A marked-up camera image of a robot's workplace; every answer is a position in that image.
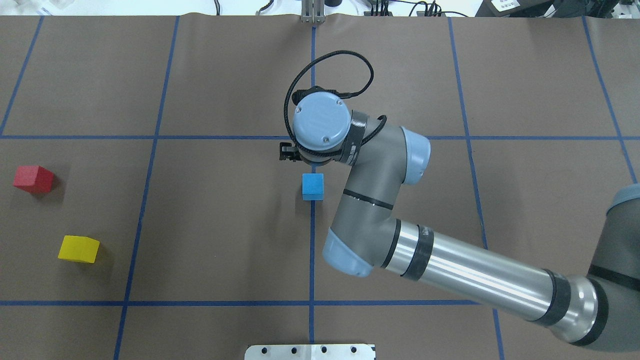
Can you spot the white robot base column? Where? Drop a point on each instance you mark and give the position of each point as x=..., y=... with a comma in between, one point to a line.
x=338, y=351

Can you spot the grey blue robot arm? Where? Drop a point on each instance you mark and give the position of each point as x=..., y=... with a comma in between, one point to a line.
x=598, y=311

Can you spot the yellow cube block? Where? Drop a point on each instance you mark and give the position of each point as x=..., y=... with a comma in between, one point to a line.
x=79, y=249

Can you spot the red cube block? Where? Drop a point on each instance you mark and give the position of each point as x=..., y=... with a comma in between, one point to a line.
x=33, y=179

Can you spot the aluminium frame post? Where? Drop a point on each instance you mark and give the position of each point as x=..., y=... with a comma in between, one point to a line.
x=312, y=12

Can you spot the blue cube block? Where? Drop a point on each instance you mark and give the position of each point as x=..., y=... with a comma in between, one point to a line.
x=313, y=188

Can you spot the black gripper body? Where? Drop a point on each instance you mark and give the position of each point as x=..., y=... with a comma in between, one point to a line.
x=286, y=152

